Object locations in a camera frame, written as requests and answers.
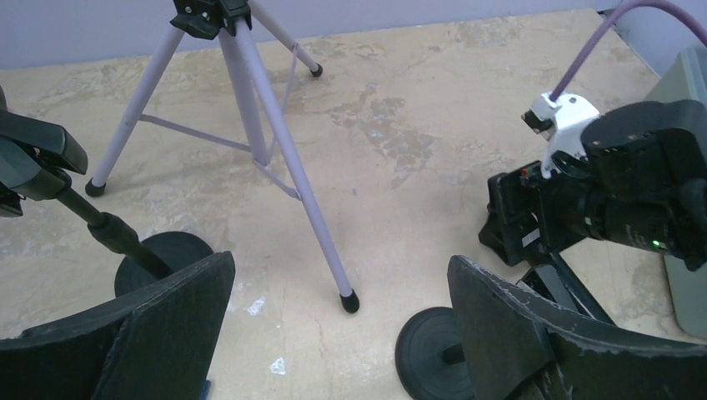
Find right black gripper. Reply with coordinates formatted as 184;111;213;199
478;161;608;267

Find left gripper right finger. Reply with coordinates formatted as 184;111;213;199
447;255;706;399

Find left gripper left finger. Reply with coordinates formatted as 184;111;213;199
1;252;236;399

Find black microphone stand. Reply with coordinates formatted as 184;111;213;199
394;262;614;399
1;99;214;297

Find lilac music stand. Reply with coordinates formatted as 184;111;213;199
85;1;360;314

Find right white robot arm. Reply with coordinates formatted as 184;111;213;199
479;100;706;271

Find blue handled pliers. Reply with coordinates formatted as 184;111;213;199
199;380;212;400

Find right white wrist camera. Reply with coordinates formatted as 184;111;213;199
521;92;600;179

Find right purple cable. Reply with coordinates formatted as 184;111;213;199
549;0;707;103

